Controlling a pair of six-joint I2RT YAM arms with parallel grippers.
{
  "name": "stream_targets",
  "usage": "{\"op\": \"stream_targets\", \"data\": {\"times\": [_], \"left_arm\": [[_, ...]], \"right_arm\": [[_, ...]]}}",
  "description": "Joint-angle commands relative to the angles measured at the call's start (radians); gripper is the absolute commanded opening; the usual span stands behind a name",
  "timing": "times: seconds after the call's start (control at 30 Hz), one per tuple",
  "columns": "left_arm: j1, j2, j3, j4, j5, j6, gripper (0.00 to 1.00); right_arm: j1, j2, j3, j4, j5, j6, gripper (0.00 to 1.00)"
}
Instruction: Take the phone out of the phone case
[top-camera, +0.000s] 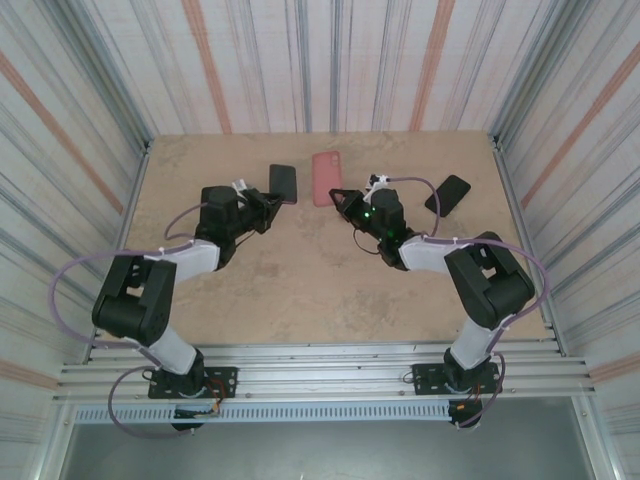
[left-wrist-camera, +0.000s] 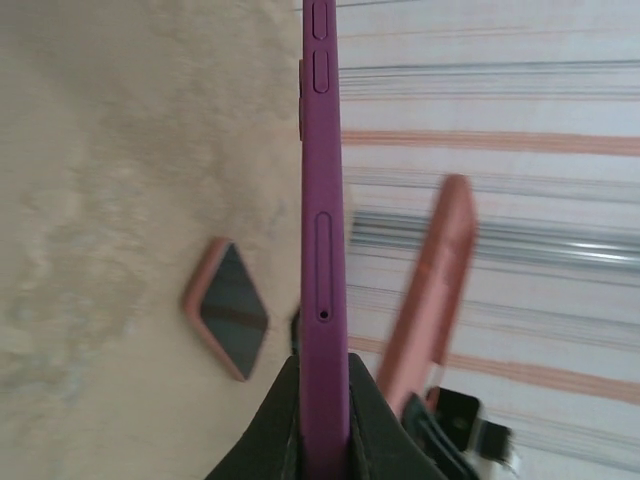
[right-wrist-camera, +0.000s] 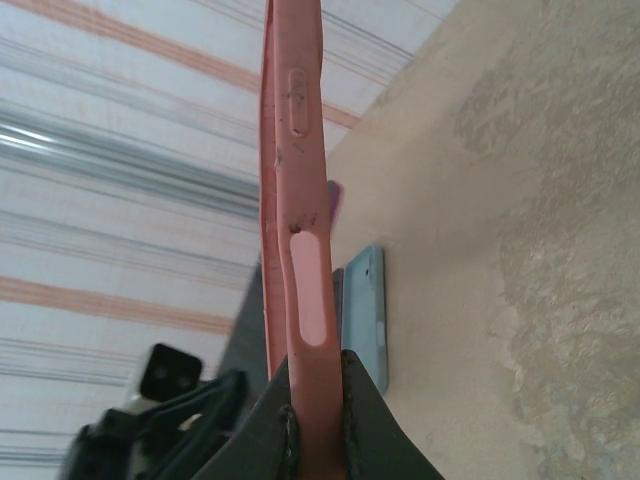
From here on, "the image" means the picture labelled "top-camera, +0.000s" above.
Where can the aluminium side rail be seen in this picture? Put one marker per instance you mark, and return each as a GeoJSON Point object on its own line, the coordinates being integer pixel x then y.
{"type": "Point", "coordinates": [140, 171]}
{"type": "Point", "coordinates": [505, 172]}

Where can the black smartphone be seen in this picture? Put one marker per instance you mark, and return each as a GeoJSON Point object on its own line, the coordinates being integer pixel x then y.
{"type": "Point", "coordinates": [283, 182]}
{"type": "Point", "coordinates": [452, 192]}

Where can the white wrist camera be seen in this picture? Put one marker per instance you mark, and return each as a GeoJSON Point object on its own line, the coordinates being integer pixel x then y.
{"type": "Point", "coordinates": [240, 185]}
{"type": "Point", "coordinates": [378, 181]}

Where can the aluminium extrusion rail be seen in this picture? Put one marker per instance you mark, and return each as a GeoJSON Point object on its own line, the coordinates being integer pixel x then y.
{"type": "Point", "coordinates": [325, 370]}
{"type": "Point", "coordinates": [325, 391]}
{"type": "Point", "coordinates": [325, 350]}

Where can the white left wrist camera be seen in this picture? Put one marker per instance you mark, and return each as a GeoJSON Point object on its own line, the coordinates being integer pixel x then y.
{"type": "Point", "coordinates": [240, 185]}

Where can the red phone case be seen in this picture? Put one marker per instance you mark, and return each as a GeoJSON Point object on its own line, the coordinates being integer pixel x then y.
{"type": "Point", "coordinates": [326, 175]}

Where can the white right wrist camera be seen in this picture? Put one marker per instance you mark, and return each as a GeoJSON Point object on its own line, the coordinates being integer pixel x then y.
{"type": "Point", "coordinates": [378, 181]}

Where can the black round mount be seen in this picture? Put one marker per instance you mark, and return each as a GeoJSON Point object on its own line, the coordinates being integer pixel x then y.
{"type": "Point", "coordinates": [470, 417]}
{"type": "Point", "coordinates": [187, 427]}

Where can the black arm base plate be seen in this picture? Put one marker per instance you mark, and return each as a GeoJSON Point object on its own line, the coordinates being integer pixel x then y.
{"type": "Point", "coordinates": [425, 375]}
{"type": "Point", "coordinates": [227, 377]}

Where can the black phone case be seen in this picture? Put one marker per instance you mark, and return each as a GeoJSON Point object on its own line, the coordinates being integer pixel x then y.
{"type": "Point", "coordinates": [467, 186]}

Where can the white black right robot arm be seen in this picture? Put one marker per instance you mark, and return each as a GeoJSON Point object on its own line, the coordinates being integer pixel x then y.
{"type": "Point", "coordinates": [490, 290]}

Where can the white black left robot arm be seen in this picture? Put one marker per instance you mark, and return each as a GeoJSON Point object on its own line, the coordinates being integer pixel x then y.
{"type": "Point", "coordinates": [135, 310]}

